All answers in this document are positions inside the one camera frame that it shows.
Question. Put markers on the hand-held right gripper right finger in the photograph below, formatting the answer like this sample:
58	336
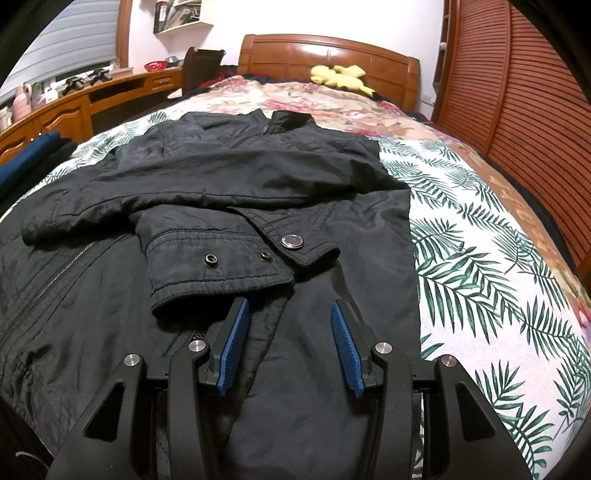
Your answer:
346	350

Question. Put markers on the red garment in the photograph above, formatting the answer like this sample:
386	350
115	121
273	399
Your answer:
228	77

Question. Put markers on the black jacket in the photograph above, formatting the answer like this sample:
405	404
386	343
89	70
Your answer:
184	184

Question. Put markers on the white canister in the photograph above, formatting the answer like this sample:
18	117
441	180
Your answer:
4	119

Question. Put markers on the metal pot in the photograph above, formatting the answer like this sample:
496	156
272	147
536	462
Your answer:
171	61

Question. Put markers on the yellow plush toy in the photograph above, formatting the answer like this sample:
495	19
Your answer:
341	78

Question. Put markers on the red basket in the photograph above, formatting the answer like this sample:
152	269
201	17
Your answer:
155	66

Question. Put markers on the floral blanket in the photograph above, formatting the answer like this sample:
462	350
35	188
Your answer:
323	101

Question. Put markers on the navy blue folded clothes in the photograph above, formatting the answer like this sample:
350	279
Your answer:
27	157

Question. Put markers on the wooden bed headboard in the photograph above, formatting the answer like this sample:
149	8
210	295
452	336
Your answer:
323	53

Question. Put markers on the wooden desk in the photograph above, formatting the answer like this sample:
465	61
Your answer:
115	99

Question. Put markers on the white wall shelf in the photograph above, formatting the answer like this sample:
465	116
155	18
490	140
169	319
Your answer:
184	18

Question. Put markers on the wooden louvred wardrobe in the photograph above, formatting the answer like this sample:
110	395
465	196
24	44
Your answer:
517	69

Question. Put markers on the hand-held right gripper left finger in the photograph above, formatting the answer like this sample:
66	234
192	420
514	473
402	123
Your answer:
233	346

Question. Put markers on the dark wooden chair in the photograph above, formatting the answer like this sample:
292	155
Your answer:
201	69

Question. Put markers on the leaf print bed sheet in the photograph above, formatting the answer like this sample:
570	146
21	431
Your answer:
485	277

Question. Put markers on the grey window blind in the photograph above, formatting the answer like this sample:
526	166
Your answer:
60	55

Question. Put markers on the black binder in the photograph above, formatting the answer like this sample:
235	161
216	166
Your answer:
160	16

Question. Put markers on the black device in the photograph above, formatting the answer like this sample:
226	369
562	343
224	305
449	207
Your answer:
99	76
74	85

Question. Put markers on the pink kettle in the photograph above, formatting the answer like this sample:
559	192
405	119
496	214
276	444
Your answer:
21	104

